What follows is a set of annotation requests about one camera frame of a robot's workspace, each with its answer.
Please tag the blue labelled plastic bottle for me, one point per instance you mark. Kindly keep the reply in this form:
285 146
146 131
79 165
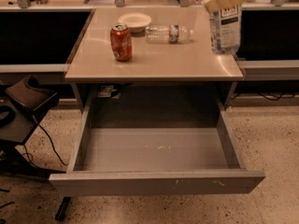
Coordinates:
225 28

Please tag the clear plastic water bottle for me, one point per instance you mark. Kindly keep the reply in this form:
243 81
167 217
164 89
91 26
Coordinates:
168 34

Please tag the power strip under counter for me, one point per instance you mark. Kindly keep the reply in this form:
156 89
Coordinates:
109 90

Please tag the open grey drawer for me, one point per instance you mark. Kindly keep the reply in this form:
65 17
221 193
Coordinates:
156 141

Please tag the white paper bowl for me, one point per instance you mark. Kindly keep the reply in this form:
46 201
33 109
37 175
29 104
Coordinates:
135 21

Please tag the orange soda can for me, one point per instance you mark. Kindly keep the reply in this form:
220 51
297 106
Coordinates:
121 42

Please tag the dark brown chair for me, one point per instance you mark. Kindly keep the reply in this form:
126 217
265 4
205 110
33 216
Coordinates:
23 107

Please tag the black table leg foot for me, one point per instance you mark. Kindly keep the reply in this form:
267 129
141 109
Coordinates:
61 213

